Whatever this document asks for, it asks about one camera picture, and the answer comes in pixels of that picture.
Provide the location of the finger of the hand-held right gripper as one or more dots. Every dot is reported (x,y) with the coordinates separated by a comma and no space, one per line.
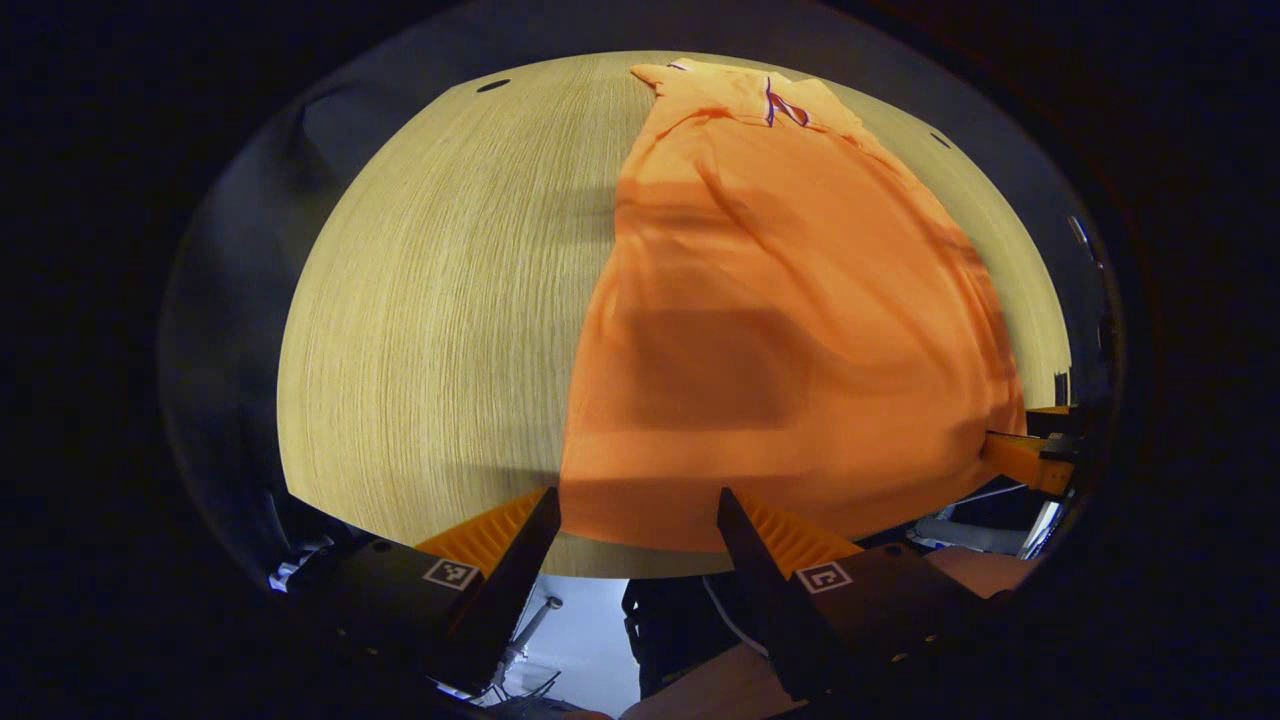
(1025,460)

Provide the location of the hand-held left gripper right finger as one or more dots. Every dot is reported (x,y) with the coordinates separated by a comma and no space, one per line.
(765,600)

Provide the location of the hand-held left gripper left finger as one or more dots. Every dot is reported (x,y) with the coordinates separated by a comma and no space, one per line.
(505,600)

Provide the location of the orange T-shirt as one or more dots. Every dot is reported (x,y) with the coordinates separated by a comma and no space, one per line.
(780,350)

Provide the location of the metal table leg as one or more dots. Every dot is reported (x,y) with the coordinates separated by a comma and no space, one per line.
(535,622)

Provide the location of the grey white object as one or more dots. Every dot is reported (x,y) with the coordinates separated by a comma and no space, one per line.
(975,535)

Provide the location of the person's dark clothing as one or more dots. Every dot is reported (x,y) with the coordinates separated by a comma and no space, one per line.
(670,630)

